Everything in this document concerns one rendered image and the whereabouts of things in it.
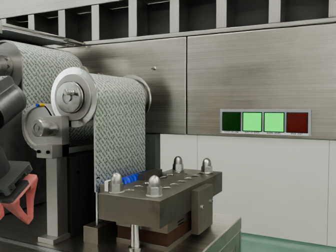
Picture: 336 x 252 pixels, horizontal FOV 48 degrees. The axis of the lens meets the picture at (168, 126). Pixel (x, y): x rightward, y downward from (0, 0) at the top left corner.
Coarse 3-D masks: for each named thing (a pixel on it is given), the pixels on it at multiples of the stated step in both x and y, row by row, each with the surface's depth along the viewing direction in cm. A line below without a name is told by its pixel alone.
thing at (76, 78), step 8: (64, 80) 93; (72, 80) 92; (80, 80) 91; (56, 88) 94; (88, 88) 90; (88, 96) 90; (56, 104) 95; (88, 104) 90; (64, 112) 94; (80, 112) 91; (72, 120) 93
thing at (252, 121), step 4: (244, 116) 106; (248, 116) 106; (252, 116) 105; (256, 116) 105; (260, 116) 104; (244, 120) 106; (248, 120) 106; (252, 120) 105; (256, 120) 105; (260, 120) 104; (244, 124) 106; (248, 124) 106; (252, 124) 105; (256, 124) 105; (260, 124) 104; (244, 128) 107; (248, 128) 106; (252, 128) 105; (256, 128) 105; (260, 128) 104
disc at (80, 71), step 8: (64, 72) 94; (72, 72) 92; (80, 72) 91; (56, 80) 95; (88, 80) 90; (96, 88) 90; (96, 96) 89; (96, 104) 90; (56, 112) 95; (88, 112) 91; (80, 120) 92; (88, 120) 91
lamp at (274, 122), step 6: (270, 114) 103; (276, 114) 102; (282, 114) 102; (270, 120) 103; (276, 120) 102; (282, 120) 102; (264, 126) 104; (270, 126) 103; (276, 126) 102; (282, 126) 102
